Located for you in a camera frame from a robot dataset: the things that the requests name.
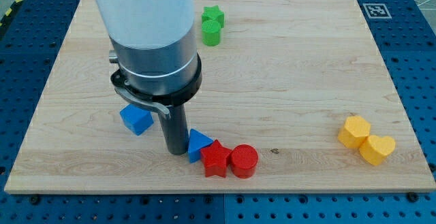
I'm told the red cylinder block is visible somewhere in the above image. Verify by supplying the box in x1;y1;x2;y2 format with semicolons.
230;144;259;178

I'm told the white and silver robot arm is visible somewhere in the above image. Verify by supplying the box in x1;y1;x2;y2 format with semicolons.
96;0;201;119

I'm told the yellow hexagon block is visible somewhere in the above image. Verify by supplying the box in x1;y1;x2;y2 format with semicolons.
337;116;371;148

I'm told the green cylinder block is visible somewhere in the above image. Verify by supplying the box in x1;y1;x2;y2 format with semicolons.
202;20;221;46

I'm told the blue cube block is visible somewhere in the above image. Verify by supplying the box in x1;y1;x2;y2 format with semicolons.
119;104;154;135

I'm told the white fiducial marker tag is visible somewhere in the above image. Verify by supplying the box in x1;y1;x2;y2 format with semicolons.
363;3;392;19

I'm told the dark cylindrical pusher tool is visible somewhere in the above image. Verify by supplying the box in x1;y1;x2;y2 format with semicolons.
158;105;189;155

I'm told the wooden board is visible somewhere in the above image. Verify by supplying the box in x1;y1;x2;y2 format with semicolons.
5;0;435;194

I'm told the yellow heart block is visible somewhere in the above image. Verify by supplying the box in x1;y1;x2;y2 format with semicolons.
359;135;396;166

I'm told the green star block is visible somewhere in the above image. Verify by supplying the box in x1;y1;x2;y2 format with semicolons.
201;5;225;28

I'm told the red star block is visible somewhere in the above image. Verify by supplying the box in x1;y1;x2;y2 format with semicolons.
200;140;232;178

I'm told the blue triangle block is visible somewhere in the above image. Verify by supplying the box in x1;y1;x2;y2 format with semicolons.
187;129;213;163

